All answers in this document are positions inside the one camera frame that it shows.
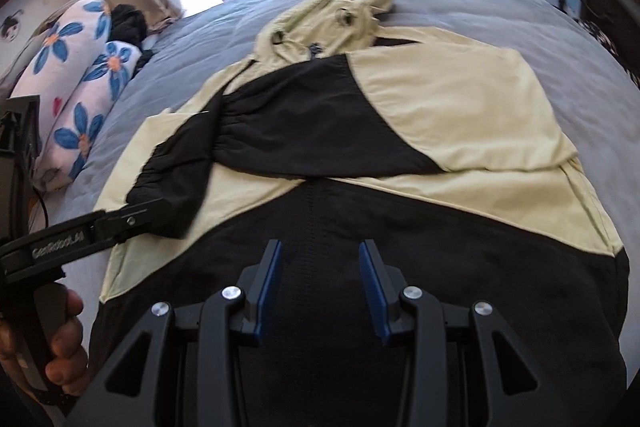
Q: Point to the floral rolled quilt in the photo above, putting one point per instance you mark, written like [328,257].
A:
[84,115]
[69,47]

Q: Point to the black white patterned cloth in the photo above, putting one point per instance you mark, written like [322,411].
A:
[597,34]

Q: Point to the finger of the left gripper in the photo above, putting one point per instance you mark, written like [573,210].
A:
[117,226]

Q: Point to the lower floral rolled quilt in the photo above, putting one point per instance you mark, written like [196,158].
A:
[84,115]

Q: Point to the cartoon face wall sticker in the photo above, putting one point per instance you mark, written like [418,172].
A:
[11,26]

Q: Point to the black clothing pile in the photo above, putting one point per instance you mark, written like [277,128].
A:
[128,25]

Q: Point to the upper floral rolled quilt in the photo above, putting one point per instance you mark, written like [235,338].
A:
[69,47]

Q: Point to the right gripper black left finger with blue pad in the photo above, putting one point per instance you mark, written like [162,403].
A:
[135,383]

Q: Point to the person's left hand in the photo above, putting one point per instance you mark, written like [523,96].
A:
[69,366]

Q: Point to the yellow and black hooded jacket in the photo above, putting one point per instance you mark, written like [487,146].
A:
[443,151]

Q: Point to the grey bed blanket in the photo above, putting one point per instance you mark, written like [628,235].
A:
[592,98]

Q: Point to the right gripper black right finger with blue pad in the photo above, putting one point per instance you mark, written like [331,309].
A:
[465,365]

